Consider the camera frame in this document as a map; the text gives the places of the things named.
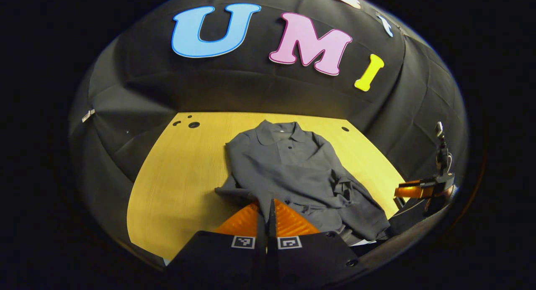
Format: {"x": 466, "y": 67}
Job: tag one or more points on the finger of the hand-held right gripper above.
{"x": 412, "y": 216}
{"x": 418, "y": 188}

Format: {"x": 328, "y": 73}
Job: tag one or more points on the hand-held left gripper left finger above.
{"x": 209, "y": 256}

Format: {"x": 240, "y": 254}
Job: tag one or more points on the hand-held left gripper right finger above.
{"x": 318, "y": 256}

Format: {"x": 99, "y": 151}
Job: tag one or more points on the grey button shirt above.
{"x": 293, "y": 168}

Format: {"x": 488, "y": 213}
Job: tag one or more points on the black backdrop cloth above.
{"x": 251, "y": 93}

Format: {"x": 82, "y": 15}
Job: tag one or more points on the small white clip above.
{"x": 88, "y": 115}

